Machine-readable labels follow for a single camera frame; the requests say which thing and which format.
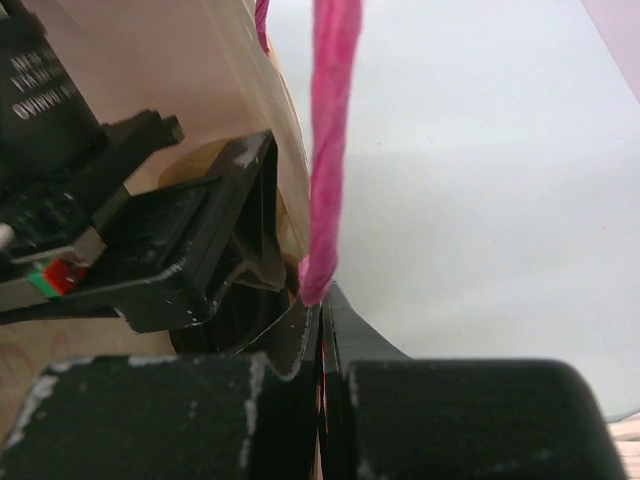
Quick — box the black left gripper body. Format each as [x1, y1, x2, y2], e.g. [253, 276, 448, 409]
[1, 111, 285, 333]

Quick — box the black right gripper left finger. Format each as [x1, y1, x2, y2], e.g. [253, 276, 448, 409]
[240, 299, 320, 479]

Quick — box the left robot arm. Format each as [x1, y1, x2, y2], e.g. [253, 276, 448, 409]
[1, 1, 286, 333]

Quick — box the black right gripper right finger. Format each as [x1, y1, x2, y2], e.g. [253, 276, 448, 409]
[322, 283, 409, 479]

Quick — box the pink paper gift bag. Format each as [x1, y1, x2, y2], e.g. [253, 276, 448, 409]
[1, 1, 362, 406]

